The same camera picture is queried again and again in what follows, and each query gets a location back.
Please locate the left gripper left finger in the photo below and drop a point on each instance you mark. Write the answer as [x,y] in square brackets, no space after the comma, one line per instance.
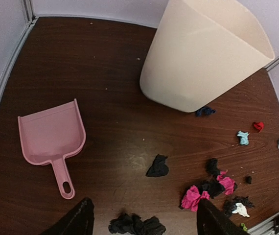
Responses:
[78,221]

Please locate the cream plastic waste bin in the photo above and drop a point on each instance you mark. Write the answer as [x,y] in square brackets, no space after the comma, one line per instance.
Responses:
[201,49]

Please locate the left frame post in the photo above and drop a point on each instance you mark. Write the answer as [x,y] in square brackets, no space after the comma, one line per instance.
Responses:
[28,12]

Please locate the pink plastic dustpan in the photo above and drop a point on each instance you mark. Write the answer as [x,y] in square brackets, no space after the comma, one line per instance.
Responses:
[50,137]

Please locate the pink paper scrap left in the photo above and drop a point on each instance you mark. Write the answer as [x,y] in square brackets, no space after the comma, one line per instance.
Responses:
[192,198]

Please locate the red paper scrap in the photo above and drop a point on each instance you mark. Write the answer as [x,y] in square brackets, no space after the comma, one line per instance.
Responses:
[259,126]

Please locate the pink paper scrap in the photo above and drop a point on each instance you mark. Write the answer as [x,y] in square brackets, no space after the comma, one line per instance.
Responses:
[192,198]
[226,182]

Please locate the small black paper scrap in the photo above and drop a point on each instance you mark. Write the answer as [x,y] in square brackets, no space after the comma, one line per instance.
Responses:
[248,180]

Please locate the aluminium front rail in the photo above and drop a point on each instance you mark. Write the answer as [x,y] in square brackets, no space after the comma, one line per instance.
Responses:
[276,222]

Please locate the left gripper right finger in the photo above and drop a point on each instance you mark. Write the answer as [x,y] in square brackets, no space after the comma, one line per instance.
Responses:
[211,221]

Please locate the dark blue paper scrap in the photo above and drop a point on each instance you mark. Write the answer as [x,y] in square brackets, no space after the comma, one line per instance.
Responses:
[206,110]

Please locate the black paper scrap front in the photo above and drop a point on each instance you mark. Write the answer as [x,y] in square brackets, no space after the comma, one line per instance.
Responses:
[229,205]

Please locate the pink paper scrap right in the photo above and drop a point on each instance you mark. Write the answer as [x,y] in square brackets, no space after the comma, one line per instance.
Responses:
[226,182]

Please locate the white paper scrap front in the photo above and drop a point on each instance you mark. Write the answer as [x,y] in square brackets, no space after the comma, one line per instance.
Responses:
[241,210]

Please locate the light blue paper scrap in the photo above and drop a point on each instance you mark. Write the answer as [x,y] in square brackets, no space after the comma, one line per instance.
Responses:
[243,137]

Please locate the green paper scrap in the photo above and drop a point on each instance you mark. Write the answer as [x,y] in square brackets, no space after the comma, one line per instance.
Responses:
[243,227]

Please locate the black paper scrap left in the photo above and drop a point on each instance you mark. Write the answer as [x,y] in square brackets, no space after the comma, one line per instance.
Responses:
[158,167]

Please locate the black paper scrap front-left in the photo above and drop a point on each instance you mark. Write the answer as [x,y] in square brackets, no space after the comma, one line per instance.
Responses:
[134,225]

